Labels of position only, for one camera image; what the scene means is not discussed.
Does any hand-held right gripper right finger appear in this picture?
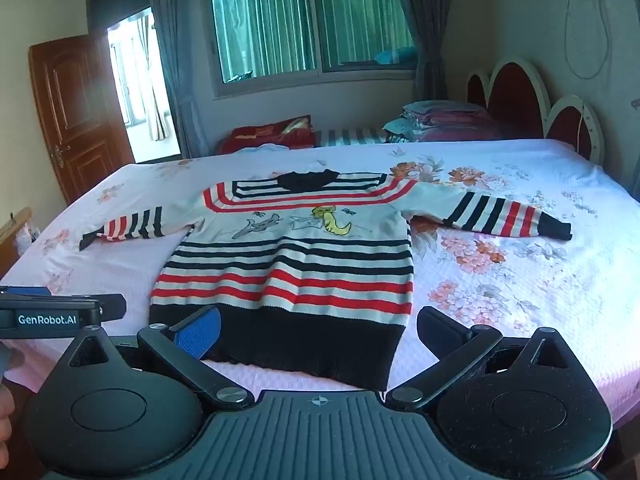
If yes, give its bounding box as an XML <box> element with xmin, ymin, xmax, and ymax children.
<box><xmin>385</xmin><ymin>304</ymin><xmax>571</xmax><ymax>411</ymax></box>

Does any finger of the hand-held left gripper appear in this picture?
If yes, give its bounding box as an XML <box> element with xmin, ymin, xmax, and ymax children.
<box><xmin>97</xmin><ymin>295</ymin><xmax>127</xmax><ymax>321</ymax></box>

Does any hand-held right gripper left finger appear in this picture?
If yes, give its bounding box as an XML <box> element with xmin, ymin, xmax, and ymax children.
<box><xmin>66</xmin><ymin>306</ymin><xmax>254</xmax><ymax>410</ymax></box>

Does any striped knit sweater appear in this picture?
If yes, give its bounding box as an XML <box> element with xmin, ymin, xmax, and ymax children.
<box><xmin>79</xmin><ymin>169</ymin><xmax>574</xmax><ymax>392</ymax></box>

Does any person's left hand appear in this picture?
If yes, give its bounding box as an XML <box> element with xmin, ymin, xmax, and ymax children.
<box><xmin>0</xmin><ymin>344</ymin><xmax>25</xmax><ymax>446</ymax></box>

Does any floral bed sheet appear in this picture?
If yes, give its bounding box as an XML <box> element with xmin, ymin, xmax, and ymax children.
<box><xmin>0</xmin><ymin>137</ymin><xmax>640</xmax><ymax>431</ymax></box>

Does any wooden bedside furniture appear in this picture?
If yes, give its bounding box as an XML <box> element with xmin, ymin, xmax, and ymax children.
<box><xmin>0</xmin><ymin>207</ymin><xmax>34</xmax><ymax>277</ymax></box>

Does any light blue cloth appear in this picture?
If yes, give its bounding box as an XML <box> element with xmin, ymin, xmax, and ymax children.
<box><xmin>234</xmin><ymin>143</ymin><xmax>292</xmax><ymax>154</ymax></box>

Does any wooden door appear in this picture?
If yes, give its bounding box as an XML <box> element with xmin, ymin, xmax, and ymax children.
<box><xmin>28</xmin><ymin>34</ymin><xmax>135</xmax><ymax>206</ymax></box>

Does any stack of folded blankets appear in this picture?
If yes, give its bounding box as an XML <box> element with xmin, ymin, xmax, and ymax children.
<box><xmin>416</xmin><ymin>109</ymin><xmax>502</xmax><ymax>143</ymax></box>

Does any teal floral cloth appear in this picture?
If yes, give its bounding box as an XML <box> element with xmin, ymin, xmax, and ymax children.
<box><xmin>382</xmin><ymin>116</ymin><xmax>420</xmax><ymax>143</ymax></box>

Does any red cushion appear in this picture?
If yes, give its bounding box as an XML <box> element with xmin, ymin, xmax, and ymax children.
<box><xmin>216</xmin><ymin>116</ymin><xmax>317</xmax><ymax>156</ymax></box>

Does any striped cloth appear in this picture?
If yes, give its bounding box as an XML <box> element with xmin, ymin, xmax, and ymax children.
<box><xmin>314</xmin><ymin>127</ymin><xmax>390</xmax><ymax>147</ymax></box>

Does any grey blue floral pillow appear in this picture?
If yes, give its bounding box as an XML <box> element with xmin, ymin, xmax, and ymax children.
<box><xmin>401</xmin><ymin>100</ymin><xmax>483</xmax><ymax>117</ymax></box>

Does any red and white headboard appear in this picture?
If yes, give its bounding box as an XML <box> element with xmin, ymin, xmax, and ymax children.
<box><xmin>466</xmin><ymin>56</ymin><xmax>606</xmax><ymax>165</ymax></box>

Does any grey blue curtain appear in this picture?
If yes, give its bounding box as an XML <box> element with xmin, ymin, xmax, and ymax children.
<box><xmin>146</xmin><ymin>0</ymin><xmax>211</xmax><ymax>159</ymax></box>
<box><xmin>392</xmin><ymin>0</ymin><xmax>452</xmax><ymax>112</ymax></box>

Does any window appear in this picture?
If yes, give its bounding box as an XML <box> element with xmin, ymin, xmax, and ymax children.
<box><xmin>200</xmin><ymin>0</ymin><xmax>419</xmax><ymax>99</ymax></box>

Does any white cable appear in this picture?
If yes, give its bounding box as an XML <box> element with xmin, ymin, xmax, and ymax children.
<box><xmin>574</xmin><ymin>100</ymin><xmax>590</xmax><ymax>157</ymax></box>

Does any hanging wall cable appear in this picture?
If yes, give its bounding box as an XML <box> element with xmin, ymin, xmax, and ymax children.
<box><xmin>564</xmin><ymin>0</ymin><xmax>614</xmax><ymax>81</ymax></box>

